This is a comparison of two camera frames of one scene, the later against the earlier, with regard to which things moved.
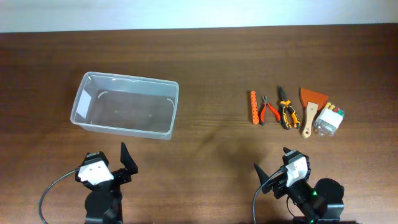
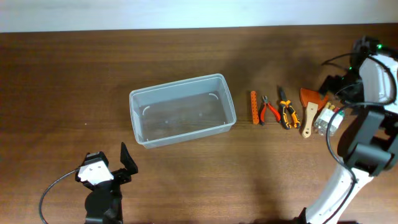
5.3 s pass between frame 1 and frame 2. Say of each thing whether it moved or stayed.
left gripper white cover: stayed
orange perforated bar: stayed
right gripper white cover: moved
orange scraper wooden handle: stayed
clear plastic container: moved
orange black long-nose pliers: stayed
